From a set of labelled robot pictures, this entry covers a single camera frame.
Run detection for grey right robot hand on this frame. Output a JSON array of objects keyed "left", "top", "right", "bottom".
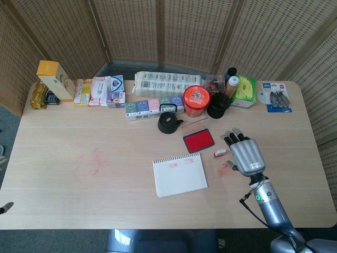
[{"left": 220, "top": 127, "right": 266, "bottom": 178}]

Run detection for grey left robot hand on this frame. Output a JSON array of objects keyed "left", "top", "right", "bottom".
[{"left": 0, "top": 201, "right": 14, "bottom": 214}]

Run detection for white spiral notepad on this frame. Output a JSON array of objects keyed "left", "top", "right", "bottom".
[{"left": 152, "top": 152, "right": 209, "bottom": 198}]

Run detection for red ink pad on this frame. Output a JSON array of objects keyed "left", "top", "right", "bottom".
[{"left": 181, "top": 118, "right": 216, "bottom": 154}]

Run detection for black mesh pen holder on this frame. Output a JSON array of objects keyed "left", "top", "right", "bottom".
[{"left": 206, "top": 92, "right": 231, "bottom": 120}]

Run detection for clear round disc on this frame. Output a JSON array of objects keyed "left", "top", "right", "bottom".
[{"left": 256, "top": 90, "right": 270, "bottom": 105}]

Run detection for blue blister card clips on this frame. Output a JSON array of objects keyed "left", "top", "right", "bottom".
[{"left": 261, "top": 81, "right": 293, "bottom": 113}]

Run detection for green tissue box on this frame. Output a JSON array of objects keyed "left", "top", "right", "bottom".
[{"left": 230, "top": 75, "right": 258, "bottom": 109}]

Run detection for brown bottle white cap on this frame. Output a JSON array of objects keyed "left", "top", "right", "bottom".
[{"left": 225, "top": 75, "right": 240, "bottom": 98}]

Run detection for orange lidded tub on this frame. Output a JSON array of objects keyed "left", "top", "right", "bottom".
[{"left": 183, "top": 85, "right": 212, "bottom": 118}]

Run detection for clear plastic box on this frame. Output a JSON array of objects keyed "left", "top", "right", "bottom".
[{"left": 204, "top": 74, "right": 227, "bottom": 94}]

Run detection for black bottle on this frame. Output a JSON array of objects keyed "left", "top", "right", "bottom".
[{"left": 224, "top": 67, "right": 238, "bottom": 82}]

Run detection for black teapot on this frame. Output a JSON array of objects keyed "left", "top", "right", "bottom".
[{"left": 157, "top": 103, "right": 184, "bottom": 135}]

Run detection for long white tissue pack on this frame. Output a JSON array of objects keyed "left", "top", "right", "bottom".
[{"left": 132, "top": 71, "right": 203, "bottom": 98}]

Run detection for gold foil packet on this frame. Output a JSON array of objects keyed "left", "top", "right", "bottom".
[{"left": 29, "top": 80, "right": 49, "bottom": 110}]

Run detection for multicolour pocket tissue pack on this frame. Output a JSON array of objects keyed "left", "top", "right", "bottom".
[{"left": 124, "top": 94, "right": 185, "bottom": 122}]

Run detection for tall cream orange carton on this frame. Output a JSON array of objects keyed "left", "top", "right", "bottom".
[{"left": 36, "top": 60, "right": 77, "bottom": 102}]

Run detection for yellow box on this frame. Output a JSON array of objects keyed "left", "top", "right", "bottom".
[{"left": 73, "top": 78, "right": 93, "bottom": 108}]

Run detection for small purple box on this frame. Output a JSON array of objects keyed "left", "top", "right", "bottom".
[{"left": 106, "top": 91, "right": 126, "bottom": 109}]

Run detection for pink wet wipes pack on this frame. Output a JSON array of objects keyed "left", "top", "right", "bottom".
[{"left": 88, "top": 76, "right": 112, "bottom": 106}]

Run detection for blue and white pack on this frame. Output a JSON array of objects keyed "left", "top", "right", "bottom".
[{"left": 106, "top": 74, "right": 125, "bottom": 93}]

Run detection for woven folding screen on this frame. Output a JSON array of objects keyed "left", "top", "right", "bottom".
[{"left": 0, "top": 0, "right": 337, "bottom": 211}]

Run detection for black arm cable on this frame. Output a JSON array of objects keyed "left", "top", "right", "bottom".
[{"left": 239, "top": 192, "right": 280, "bottom": 232}]

